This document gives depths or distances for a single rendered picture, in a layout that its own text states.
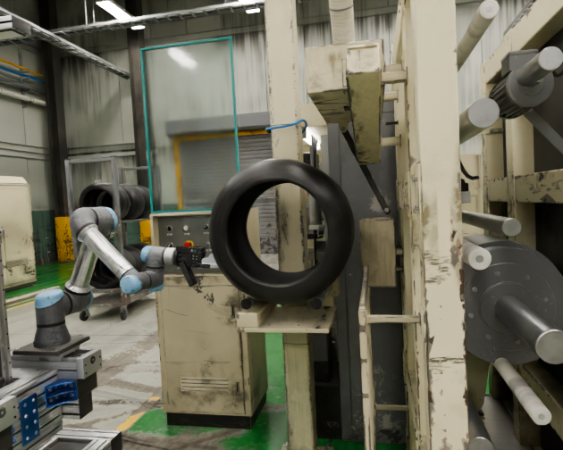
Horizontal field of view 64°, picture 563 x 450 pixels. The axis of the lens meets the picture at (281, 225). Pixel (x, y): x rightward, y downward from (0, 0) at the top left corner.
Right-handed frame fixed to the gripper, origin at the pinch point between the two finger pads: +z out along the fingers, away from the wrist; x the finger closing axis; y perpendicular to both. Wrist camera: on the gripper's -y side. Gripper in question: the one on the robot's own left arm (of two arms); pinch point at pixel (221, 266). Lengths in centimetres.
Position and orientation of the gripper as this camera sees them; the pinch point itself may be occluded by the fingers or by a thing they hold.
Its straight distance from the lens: 190.5
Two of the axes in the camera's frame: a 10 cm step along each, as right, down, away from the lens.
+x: 2.0, -0.6, 9.8
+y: 0.7, -9.9, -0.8
